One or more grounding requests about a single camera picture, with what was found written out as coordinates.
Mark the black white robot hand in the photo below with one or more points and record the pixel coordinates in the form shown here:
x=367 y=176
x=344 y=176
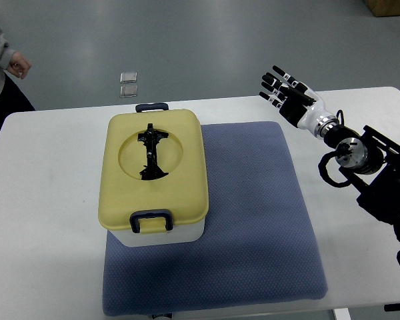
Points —
x=297 y=103

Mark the person's bare hand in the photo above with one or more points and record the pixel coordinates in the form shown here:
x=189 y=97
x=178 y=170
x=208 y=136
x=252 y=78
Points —
x=19 y=65

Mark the yellow box lid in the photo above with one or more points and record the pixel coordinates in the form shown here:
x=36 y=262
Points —
x=154 y=175

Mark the brown cardboard box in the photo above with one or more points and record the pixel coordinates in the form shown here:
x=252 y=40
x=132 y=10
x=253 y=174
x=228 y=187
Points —
x=384 y=8

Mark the white storage box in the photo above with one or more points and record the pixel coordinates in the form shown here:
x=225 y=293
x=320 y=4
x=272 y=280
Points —
x=179 y=234

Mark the person's dark trousers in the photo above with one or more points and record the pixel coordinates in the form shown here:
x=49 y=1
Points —
x=12 y=100

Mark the blue padded mat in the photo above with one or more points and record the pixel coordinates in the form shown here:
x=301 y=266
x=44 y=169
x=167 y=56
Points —
x=258 y=244

